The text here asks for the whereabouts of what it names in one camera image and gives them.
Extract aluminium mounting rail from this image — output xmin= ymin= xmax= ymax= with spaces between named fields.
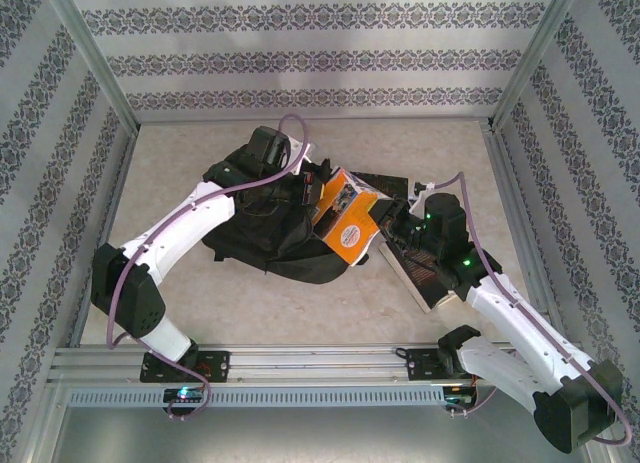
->
xmin=48 ymin=343 xmax=584 ymax=385

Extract black fabric backpack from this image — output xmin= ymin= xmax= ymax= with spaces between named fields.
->
xmin=202 ymin=147 xmax=371 ymax=285

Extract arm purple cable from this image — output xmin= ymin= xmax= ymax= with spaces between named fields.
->
xmin=429 ymin=171 xmax=634 ymax=447
xmin=108 ymin=113 xmax=310 ymax=424

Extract aluminium corner post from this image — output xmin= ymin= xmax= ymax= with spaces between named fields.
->
xmin=492 ymin=0 xmax=586 ymax=133
xmin=47 ymin=0 xmax=142 ymax=133

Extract thin aluminium frame bar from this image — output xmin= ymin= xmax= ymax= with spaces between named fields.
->
xmin=133 ymin=115 xmax=496 ymax=129

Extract controller board with green light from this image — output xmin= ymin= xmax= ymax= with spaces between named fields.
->
xmin=163 ymin=386 xmax=206 ymax=403
xmin=443 ymin=382 xmax=479 ymax=409

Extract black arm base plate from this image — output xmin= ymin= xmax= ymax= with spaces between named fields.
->
xmin=405 ymin=347 xmax=499 ymax=383
xmin=139 ymin=350 xmax=231 ymax=384

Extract grey metal shelf panel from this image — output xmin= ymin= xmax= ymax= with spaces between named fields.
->
xmin=49 ymin=405 xmax=596 ymax=463

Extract black book with barcode stickers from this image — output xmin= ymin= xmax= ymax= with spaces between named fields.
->
xmin=349 ymin=170 xmax=410 ymax=200

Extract aluminium side frame bar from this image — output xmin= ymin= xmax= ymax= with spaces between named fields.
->
xmin=69 ymin=127 xmax=139 ymax=349
xmin=479 ymin=121 xmax=576 ymax=344

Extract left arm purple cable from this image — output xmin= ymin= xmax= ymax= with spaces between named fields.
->
xmin=108 ymin=113 xmax=310 ymax=424

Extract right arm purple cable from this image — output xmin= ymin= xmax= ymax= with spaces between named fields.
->
xmin=429 ymin=171 xmax=634 ymax=447

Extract black paperback book cream pages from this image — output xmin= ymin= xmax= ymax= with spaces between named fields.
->
xmin=378 ymin=232 xmax=469 ymax=314

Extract slotted grey cable duct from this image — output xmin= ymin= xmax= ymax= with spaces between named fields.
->
xmin=64 ymin=385 xmax=449 ymax=409

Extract orange and white torn booklet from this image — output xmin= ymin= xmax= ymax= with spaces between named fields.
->
xmin=312 ymin=166 xmax=397 ymax=267

